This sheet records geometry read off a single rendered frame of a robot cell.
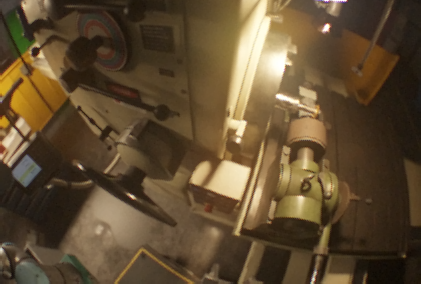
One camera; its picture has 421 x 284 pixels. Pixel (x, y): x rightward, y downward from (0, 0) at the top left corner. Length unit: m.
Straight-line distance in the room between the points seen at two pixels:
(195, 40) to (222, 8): 0.07
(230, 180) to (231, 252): 1.39
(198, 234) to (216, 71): 1.66
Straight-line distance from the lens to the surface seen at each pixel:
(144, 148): 0.51
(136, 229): 1.97
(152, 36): 0.34
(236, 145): 0.39
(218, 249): 1.84
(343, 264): 1.49
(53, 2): 0.44
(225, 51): 0.30
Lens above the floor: 1.84
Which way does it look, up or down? 53 degrees down
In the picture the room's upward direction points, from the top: 2 degrees clockwise
